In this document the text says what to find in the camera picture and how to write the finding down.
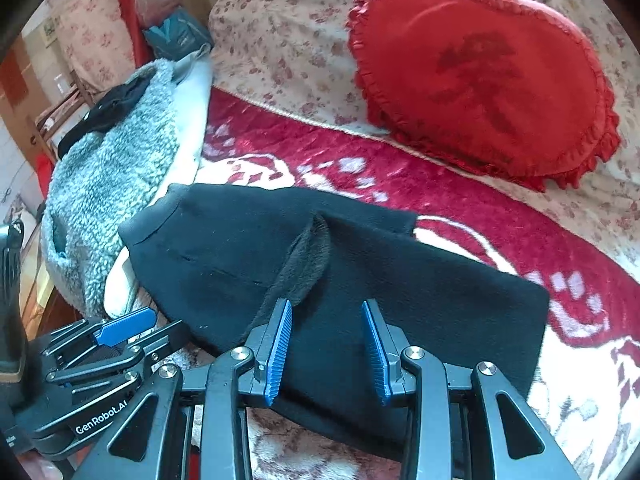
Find red and white floral blanket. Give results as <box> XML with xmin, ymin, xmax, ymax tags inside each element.
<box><xmin>190</xmin><ymin>87</ymin><xmax>640</xmax><ymax>480</ymax></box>

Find wooden chair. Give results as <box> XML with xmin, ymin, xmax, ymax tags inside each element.
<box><xmin>32</xmin><ymin>72</ymin><xmax>96</xmax><ymax>161</ymax></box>

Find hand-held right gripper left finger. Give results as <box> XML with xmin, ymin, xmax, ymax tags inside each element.
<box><xmin>75</xmin><ymin>298</ymin><xmax>293</xmax><ymax>480</ymax></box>

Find black pants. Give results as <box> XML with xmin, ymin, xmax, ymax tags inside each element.
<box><xmin>118</xmin><ymin>182</ymin><xmax>551</xmax><ymax>461</ymax></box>

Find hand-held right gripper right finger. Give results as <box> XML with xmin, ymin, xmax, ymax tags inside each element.
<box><xmin>361</xmin><ymin>300</ymin><xmax>583</xmax><ymax>480</ymax></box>

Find white cloth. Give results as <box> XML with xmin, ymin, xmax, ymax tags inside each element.
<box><xmin>102</xmin><ymin>42</ymin><xmax>215</xmax><ymax>318</ymax></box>

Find red curtain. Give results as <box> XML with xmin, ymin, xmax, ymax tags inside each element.
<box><xmin>110</xmin><ymin>0</ymin><xmax>151</xmax><ymax>68</ymax></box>

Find cream floral quilt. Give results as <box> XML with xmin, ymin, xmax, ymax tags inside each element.
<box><xmin>207</xmin><ymin>0</ymin><xmax>640</xmax><ymax>281</ymax></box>

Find teal bag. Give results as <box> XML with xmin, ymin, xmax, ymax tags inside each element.
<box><xmin>142</xmin><ymin>10</ymin><xmax>213</xmax><ymax>58</ymax></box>

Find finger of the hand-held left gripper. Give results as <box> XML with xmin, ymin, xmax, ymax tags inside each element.
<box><xmin>47</xmin><ymin>322</ymin><xmax>191</xmax><ymax>388</ymax></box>
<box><xmin>42</xmin><ymin>308</ymin><xmax>157</xmax><ymax>361</ymax></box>

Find small black cloth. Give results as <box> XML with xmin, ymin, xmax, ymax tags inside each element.
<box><xmin>57</xmin><ymin>76</ymin><xmax>153</xmax><ymax>159</ymax></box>

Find red heart-shaped ruffled pillow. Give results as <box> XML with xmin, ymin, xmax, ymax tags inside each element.
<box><xmin>346</xmin><ymin>0</ymin><xmax>622</xmax><ymax>192</ymax></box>

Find grey fleece garment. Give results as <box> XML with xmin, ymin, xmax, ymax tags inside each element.
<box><xmin>40</xmin><ymin>58</ymin><xmax>183</xmax><ymax>318</ymax></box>

